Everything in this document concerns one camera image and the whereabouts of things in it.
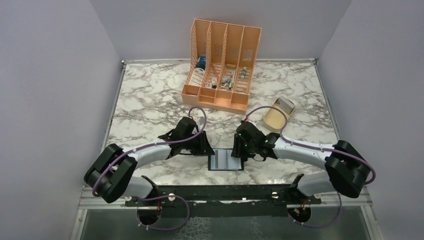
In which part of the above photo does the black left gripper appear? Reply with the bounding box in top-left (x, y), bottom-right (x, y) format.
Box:
top-left (182, 130), bottom-right (215, 156)

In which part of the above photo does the black leather card holder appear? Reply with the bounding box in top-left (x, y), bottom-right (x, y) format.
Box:
top-left (208, 148), bottom-right (244, 171)

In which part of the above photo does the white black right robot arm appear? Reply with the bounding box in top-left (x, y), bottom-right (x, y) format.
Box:
top-left (231, 121), bottom-right (372, 204)

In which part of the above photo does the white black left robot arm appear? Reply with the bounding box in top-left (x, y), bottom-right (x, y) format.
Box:
top-left (83, 117), bottom-right (214, 206)

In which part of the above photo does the white label card pack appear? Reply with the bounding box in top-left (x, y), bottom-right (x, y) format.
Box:
top-left (188, 67), bottom-right (205, 86)

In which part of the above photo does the beige oval tray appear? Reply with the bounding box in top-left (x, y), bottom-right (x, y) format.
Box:
top-left (263, 96), bottom-right (296, 132)

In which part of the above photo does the green white marker pen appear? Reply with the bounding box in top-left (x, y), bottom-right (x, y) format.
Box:
top-left (240, 66), bottom-right (247, 80)

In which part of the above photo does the blue tape roll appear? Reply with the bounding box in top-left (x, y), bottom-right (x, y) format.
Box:
top-left (195, 54), bottom-right (206, 70)

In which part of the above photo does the orange plastic desk organizer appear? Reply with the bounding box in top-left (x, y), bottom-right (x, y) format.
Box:
top-left (181, 19), bottom-right (262, 114)

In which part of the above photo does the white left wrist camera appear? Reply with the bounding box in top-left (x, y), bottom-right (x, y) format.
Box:
top-left (196, 117), bottom-right (205, 128)

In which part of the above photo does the black metal base rail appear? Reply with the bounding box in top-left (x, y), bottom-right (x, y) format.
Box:
top-left (125, 184), bottom-right (321, 218)

